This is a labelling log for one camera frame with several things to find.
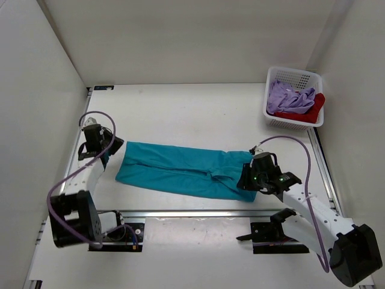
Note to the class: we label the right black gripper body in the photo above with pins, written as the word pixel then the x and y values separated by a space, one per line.
pixel 262 179

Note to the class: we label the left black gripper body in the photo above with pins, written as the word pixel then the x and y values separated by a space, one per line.
pixel 107 136

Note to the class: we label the teal t shirt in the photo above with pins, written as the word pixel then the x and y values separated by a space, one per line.
pixel 188 171

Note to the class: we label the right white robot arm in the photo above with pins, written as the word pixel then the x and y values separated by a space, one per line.
pixel 351 251

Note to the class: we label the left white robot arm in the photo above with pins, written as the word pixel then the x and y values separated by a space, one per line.
pixel 75 206

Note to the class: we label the dark label sticker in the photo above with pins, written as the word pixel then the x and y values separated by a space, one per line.
pixel 103 87

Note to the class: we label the red t shirt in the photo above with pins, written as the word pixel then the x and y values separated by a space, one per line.
pixel 310 116

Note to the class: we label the lavender t shirt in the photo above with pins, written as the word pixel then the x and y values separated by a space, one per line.
pixel 282 98

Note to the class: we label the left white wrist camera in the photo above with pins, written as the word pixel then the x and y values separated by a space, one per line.
pixel 89 121

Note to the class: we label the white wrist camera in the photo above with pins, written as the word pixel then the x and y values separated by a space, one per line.
pixel 89 121
pixel 255 150

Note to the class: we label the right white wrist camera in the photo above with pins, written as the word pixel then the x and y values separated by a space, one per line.
pixel 255 150

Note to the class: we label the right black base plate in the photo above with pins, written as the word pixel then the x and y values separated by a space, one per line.
pixel 268 239

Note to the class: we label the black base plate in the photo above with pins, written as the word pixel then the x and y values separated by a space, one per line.
pixel 123 240
pixel 268 239

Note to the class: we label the aluminium rail bar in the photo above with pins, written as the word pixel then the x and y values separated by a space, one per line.
pixel 198 214

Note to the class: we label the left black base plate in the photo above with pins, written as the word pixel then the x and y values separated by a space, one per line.
pixel 123 240

